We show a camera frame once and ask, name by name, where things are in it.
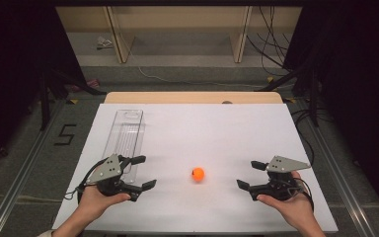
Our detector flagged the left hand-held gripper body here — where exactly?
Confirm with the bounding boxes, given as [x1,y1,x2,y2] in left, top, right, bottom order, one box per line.
[86,153,133,198]

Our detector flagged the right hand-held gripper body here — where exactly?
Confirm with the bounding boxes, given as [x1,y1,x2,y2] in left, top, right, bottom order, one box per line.
[265,155,312,202]

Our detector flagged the clear plastic tray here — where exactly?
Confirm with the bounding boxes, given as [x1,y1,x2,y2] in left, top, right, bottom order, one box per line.
[101,109,145,185]

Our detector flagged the orange ball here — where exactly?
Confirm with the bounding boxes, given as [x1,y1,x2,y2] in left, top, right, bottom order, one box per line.
[191,167,206,183]

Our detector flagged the person's right hand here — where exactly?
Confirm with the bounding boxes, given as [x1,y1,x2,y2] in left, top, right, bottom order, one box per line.
[256,170,314,229]

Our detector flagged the person's left hand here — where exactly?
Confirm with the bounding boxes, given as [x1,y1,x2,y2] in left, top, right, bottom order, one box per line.
[76,184,132,224]

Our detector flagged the white table board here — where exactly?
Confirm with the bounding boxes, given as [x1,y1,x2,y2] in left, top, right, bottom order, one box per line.
[51,103,340,235]

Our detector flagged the wooden table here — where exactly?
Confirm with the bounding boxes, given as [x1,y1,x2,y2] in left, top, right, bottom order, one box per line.
[104,91,284,106]

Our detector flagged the black metal stand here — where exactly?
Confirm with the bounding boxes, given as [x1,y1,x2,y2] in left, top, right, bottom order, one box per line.
[38,67,109,131]
[256,61,321,128]

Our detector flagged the pink object on floor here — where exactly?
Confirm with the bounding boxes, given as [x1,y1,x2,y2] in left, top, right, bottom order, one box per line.
[70,77,100,94]

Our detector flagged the crumpled clear wrapper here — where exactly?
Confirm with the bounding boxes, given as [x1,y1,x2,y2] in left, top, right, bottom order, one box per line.
[95,36,114,51]

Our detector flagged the dark curtain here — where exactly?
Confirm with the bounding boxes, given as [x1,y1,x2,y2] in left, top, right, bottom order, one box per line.
[282,0,379,225]
[0,0,89,173]

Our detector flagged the wooden shelf unit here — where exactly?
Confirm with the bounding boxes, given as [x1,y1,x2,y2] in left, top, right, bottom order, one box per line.
[55,5,303,64]

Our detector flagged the left hand-held gripper cable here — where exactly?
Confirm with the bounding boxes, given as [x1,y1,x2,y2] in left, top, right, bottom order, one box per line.
[63,159,109,204]

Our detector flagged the black floor cables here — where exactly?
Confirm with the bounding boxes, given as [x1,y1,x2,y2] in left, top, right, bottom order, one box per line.
[290,108,336,166]

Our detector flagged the metal floor rail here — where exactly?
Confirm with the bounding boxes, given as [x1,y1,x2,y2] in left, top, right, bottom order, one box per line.
[304,115,378,237]
[0,98,67,237]

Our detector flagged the beige floor cable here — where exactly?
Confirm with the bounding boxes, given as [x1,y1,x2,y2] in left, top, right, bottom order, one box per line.
[0,193,64,203]

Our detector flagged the white floor cable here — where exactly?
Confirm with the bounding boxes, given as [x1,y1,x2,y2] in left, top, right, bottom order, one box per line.
[137,66,265,89]

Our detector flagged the bundle of black hanging cables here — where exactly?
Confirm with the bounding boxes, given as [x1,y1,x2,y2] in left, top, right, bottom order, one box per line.
[245,5,294,77]

